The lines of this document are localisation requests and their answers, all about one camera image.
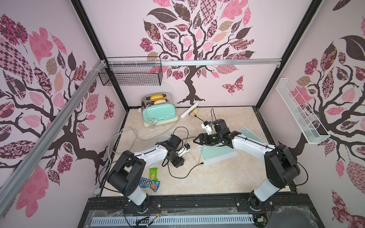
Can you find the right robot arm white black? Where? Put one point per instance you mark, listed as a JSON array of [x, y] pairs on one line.
[[281, 168]]

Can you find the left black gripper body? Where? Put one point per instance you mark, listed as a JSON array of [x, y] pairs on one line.
[[175, 159]]

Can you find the white wire shelf basket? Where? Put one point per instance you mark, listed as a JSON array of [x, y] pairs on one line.
[[296, 99]]

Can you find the white vented cable duct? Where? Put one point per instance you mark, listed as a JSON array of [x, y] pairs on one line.
[[148, 221]]

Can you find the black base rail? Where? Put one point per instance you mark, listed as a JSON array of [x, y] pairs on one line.
[[238, 201]]

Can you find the blue m&m's candy bag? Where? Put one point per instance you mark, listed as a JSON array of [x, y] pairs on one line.
[[151, 184]]

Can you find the black wire basket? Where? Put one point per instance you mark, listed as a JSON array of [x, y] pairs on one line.
[[132, 71]]

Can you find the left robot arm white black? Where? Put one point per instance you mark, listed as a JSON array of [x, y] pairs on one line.
[[128, 169]]

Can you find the green wireless keyboard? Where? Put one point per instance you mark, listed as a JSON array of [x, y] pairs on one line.
[[214, 154]]

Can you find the white power strip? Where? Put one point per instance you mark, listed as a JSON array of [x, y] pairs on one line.
[[189, 110]]

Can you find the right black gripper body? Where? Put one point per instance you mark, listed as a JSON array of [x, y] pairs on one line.
[[201, 139]]

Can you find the yellow bread slice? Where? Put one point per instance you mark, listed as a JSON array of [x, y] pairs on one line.
[[156, 97]]

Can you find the green snack packet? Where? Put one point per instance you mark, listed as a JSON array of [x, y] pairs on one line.
[[153, 174]]

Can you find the mint green toaster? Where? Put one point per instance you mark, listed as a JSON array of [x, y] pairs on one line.
[[158, 112]]

